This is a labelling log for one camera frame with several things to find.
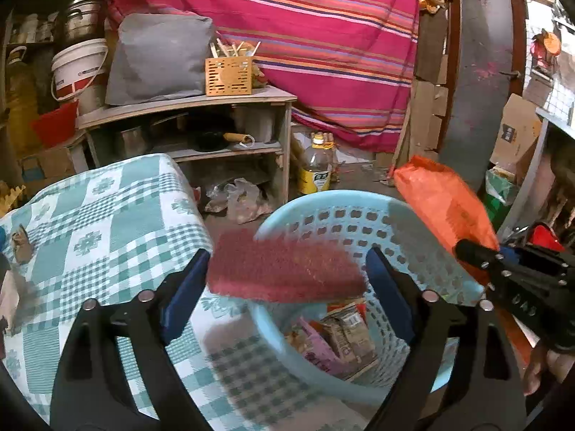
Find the orange plastic bag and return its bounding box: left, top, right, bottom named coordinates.
left=393, top=156, right=499, bottom=253

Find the pink plastic wrapper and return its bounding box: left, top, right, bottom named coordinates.
left=291, top=318, right=352, bottom=376

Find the steel cooking pot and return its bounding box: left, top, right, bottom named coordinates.
left=55, top=0, right=107, bottom=50

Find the green checkered tablecloth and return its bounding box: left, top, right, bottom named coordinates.
left=1, top=154, right=365, bottom=430

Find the crumpled brown paper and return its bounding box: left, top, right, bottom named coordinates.
left=11, top=225, right=33, bottom=265

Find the right hand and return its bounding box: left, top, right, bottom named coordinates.
left=523, top=340, right=574, bottom=396

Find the light blue laundry basket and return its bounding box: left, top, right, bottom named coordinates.
left=248, top=190, right=483, bottom=406

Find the red plastic bowl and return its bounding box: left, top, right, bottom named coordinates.
left=32, top=101, right=78, bottom=148

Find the clear plastic wrapper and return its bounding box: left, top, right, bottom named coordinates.
left=204, top=178, right=274, bottom=225

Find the wooden side shelf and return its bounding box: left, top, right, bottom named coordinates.
left=76, top=86, right=296, bottom=205

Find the oil bottle yellow label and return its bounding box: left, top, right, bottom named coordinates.
left=297, top=133, right=334, bottom=196

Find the white plastic bucket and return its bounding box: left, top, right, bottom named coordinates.
left=51, top=38, right=109, bottom=102

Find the pink striped curtain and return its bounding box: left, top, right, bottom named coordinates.
left=107, top=0, right=419, bottom=152

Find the cardboard box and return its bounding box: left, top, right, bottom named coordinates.
left=18, top=133, right=89, bottom=195

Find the maroon scouring pad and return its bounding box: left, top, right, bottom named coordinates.
left=207, top=229, right=367, bottom=303

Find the yellow utensil holder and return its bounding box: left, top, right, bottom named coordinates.
left=205, top=38, right=267, bottom=96

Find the camouflage snack bag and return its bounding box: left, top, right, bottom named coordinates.
left=320, top=305, right=376, bottom=366

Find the grey cushion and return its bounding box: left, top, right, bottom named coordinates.
left=105, top=14, right=215, bottom=106

